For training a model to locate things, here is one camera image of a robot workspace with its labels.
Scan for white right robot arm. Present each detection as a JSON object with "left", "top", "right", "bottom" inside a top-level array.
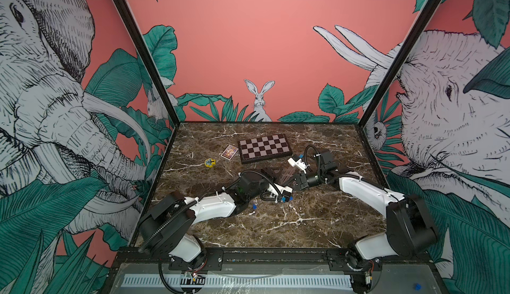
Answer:
[{"left": 288, "top": 149, "right": 439, "bottom": 264}]

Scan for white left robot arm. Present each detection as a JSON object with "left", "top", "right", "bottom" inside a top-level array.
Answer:
[{"left": 138, "top": 169, "right": 293, "bottom": 270}]

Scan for brown checkered chess board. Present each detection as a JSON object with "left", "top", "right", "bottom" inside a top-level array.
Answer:
[{"left": 238, "top": 133, "right": 293, "bottom": 165}]

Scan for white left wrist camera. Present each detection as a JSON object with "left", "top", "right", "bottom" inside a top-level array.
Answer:
[{"left": 267, "top": 185, "right": 293, "bottom": 202}]

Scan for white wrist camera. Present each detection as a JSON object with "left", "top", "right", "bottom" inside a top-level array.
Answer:
[
  {"left": 288, "top": 155, "right": 308, "bottom": 173},
  {"left": 267, "top": 185, "right": 293, "bottom": 202}
]

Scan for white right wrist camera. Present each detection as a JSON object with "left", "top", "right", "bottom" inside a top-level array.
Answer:
[{"left": 288, "top": 155, "right": 308, "bottom": 173}]

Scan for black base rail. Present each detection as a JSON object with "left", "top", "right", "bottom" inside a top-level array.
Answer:
[{"left": 115, "top": 247, "right": 433, "bottom": 273}]

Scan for white slotted cable duct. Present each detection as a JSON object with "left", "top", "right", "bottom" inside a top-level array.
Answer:
[{"left": 121, "top": 273, "right": 353, "bottom": 291}]

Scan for black frame post right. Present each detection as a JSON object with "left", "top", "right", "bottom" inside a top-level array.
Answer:
[{"left": 357, "top": 0, "right": 442, "bottom": 128}]

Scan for black frame post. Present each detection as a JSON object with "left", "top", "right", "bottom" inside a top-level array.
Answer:
[
  {"left": 112, "top": 0, "right": 181, "bottom": 127},
  {"left": 357, "top": 0, "right": 442, "bottom": 128}
]

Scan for black frame post left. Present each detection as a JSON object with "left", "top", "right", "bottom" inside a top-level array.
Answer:
[{"left": 112, "top": 0, "right": 181, "bottom": 127}]

